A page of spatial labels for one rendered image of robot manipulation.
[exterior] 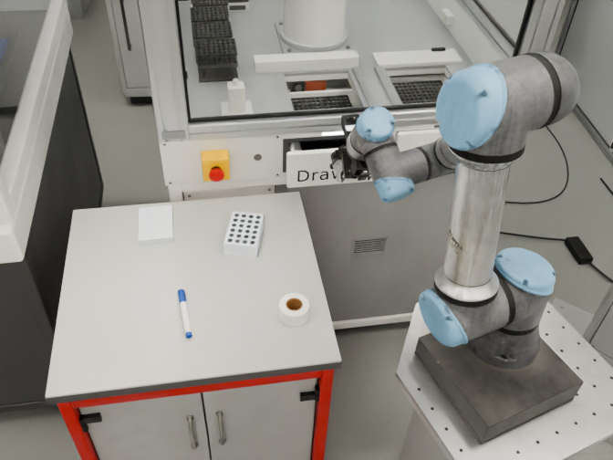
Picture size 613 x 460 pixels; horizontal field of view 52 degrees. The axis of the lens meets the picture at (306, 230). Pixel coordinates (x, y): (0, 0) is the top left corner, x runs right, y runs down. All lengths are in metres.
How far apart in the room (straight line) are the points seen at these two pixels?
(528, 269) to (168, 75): 0.92
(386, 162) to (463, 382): 0.47
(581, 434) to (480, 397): 0.23
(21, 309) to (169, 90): 0.73
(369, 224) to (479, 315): 0.87
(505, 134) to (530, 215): 2.12
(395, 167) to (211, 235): 0.58
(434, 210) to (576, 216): 1.26
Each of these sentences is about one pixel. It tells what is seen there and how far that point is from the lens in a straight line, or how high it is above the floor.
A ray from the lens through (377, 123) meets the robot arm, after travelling 1.29.
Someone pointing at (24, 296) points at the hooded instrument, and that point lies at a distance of 1.83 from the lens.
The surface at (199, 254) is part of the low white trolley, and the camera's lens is 1.60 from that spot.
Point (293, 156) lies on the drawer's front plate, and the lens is 1.63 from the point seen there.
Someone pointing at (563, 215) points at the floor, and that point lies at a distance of 3.14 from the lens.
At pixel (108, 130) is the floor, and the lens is 3.47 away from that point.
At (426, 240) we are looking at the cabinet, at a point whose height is 0.48.
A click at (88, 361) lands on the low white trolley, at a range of 1.44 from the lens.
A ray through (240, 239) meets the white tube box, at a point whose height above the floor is 0.80.
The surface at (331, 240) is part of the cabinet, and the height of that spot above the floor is 0.52.
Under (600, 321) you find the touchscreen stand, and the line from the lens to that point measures 2.35.
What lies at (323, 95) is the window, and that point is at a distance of 1.65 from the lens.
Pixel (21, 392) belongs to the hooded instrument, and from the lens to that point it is 2.20.
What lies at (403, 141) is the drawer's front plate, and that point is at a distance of 1.75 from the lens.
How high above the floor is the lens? 1.90
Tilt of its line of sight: 43 degrees down
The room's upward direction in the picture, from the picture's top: 3 degrees clockwise
